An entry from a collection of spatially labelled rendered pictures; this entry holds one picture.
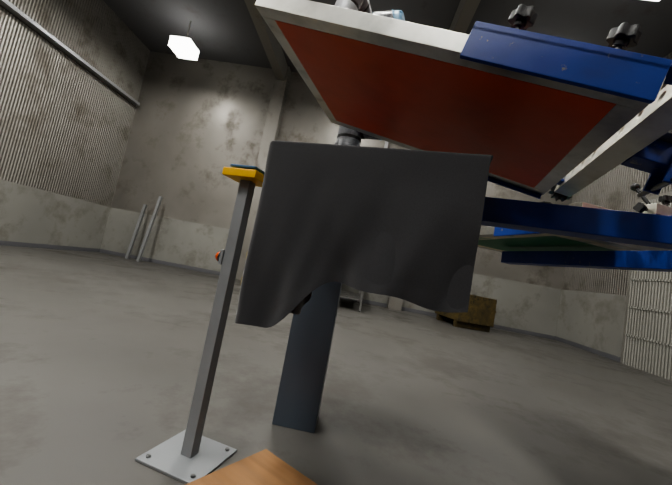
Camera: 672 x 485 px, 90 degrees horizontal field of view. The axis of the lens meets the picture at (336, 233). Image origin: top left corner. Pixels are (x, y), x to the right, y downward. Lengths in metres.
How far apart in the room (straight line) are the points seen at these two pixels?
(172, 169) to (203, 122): 1.38
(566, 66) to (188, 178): 8.65
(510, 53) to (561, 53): 0.08
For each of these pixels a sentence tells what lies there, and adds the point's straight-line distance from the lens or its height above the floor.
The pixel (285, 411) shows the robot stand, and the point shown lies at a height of 0.06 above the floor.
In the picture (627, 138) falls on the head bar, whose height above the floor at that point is 1.06.
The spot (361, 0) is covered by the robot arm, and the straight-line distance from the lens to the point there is 1.28.
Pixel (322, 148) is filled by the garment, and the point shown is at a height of 0.94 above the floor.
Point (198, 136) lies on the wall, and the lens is 9.25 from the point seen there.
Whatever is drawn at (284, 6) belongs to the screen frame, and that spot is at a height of 1.23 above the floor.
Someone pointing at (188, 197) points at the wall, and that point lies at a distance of 8.90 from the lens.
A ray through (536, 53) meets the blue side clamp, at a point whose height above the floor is 1.10.
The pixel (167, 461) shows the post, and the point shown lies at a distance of 1.36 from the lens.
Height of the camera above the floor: 0.69
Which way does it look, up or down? 6 degrees up
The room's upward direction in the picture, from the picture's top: 11 degrees clockwise
